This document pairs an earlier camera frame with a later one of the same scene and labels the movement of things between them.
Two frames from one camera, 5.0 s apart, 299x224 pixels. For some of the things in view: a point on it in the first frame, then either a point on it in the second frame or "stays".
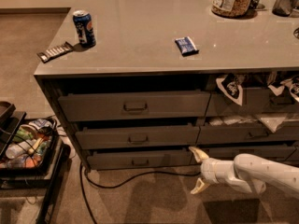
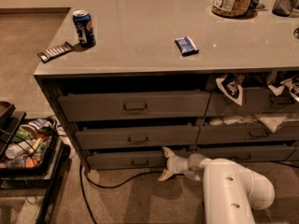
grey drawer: [140, 159] stays
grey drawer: [231, 152] stays
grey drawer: [219, 134] stays
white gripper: [212, 171] to [175, 164]
